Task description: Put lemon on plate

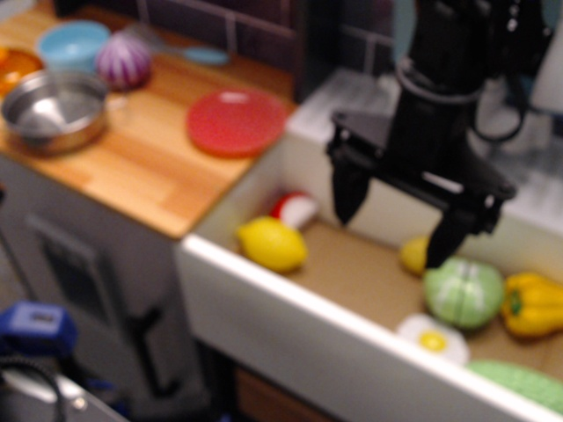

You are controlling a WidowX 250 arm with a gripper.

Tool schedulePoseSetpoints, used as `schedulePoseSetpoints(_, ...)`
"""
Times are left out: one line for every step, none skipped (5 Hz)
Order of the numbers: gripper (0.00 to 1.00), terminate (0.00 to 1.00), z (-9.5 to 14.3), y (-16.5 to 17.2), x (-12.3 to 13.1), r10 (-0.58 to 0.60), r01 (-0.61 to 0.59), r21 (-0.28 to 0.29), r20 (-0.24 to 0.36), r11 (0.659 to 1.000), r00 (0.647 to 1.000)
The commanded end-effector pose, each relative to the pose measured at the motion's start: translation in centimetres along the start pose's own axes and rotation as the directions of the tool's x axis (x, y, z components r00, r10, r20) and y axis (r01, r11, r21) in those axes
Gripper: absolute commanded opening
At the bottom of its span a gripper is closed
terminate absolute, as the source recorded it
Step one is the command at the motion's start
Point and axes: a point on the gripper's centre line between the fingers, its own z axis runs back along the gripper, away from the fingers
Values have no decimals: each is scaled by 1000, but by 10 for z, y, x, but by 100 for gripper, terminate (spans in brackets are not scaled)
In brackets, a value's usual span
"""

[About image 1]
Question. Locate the yellow toy potato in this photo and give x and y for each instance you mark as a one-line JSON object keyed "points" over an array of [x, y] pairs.
{"points": [[413, 255]]}

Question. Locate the light blue plastic bowl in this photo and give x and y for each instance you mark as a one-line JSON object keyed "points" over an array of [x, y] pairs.
{"points": [[73, 45]]}

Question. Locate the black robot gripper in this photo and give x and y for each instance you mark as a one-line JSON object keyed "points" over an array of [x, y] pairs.
{"points": [[422, 150]]}

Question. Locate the orange transparent pot lid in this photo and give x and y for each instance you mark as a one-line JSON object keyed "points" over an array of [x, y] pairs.
{"points": [[16, 63]]}

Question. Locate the grey spatula with blue handle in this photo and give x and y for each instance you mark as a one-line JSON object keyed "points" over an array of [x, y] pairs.
{"points": [[201, 55]]}

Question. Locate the stainless steel pot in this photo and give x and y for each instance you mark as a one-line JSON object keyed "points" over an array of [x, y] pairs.
{"points": [[56, 112]]}

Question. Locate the green toy bitter gourd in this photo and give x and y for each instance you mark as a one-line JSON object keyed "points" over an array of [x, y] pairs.
{"points": [[529, 383]]}

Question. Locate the green toy cabbage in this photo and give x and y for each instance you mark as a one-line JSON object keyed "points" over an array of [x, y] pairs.
{"points": [[463, 293]]}

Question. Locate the red plastic plate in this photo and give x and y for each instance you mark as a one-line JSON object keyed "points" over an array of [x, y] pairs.
{"points": [[236, 123]]}

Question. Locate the white toy sink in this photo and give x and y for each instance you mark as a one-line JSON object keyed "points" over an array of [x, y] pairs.
{"points": [[327, 332]]}

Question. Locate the black oven door handle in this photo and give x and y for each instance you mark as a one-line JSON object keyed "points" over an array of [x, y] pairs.
{"points": [[149, 344]]}

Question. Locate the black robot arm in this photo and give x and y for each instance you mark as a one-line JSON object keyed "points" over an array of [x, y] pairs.
{"points": [[458, 45]]}

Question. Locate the red and white toy mushroom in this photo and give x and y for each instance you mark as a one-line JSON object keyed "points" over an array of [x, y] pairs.
{"points": [[295, 209]]}

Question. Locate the toy fried egg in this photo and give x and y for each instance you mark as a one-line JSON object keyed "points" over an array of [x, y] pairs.
{"points": [[434, 337]]}

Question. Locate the blue clamp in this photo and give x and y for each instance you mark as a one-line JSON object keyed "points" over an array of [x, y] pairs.
{"points": [[37, 329]]}

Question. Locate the yellow toy lemon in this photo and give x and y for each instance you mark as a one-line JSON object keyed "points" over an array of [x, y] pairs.
{"points": [[271, 243]]}

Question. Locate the yellow toy bell pepper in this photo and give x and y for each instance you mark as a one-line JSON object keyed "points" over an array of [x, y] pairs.
{"points": [[532, 306]]}

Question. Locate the purple striped toy onion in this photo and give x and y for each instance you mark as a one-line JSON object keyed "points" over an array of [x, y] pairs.
{"points": [[124, 62]]}

